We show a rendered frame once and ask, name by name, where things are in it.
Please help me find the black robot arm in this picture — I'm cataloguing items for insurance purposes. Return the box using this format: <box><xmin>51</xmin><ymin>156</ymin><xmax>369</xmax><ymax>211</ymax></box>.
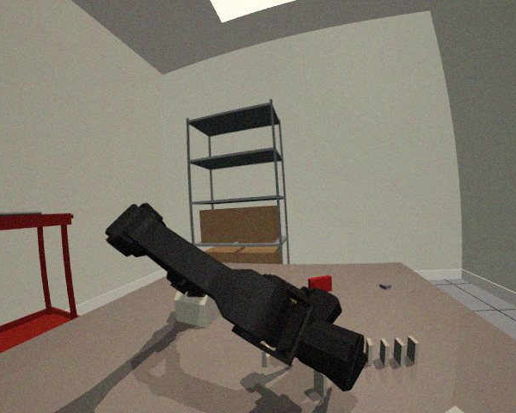
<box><xmin>105</xmin><ymin>202</ymin><xmax>365</xmax><ymax>388</ymax></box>

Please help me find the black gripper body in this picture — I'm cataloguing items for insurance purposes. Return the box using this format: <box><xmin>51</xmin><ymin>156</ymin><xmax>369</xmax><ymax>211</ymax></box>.
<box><xmin>288</xmin><ymin>300</ymin><xmax>367</xmax><ymax>391</ymax></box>

